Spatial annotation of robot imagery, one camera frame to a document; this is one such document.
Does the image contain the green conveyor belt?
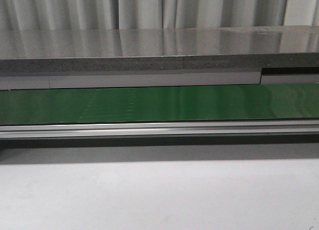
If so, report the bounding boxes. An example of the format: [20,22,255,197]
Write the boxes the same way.
[0,84,319,125]

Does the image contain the grey stone slab platform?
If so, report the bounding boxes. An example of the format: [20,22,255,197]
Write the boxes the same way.
[0,26,319,76]

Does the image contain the white pleated curtain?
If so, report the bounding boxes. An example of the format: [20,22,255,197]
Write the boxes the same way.
[0,0,319,30]

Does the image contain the grey rear conveyor rail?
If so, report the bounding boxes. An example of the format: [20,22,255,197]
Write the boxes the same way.
[0,67,319,90]

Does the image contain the aluminium front conveyor rail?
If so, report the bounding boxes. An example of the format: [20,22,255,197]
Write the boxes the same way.
[0,119,319,139]

